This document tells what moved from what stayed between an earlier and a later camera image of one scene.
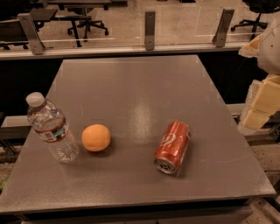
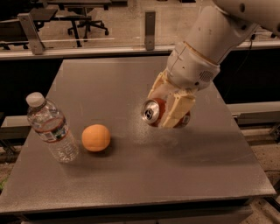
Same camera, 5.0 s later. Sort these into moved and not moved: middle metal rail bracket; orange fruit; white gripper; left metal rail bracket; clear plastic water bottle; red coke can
Moved: white gripper; red coke can
Not moved: left metal rail bracket; middle metal rail bracket; clear plastic water bottle; orange fruit
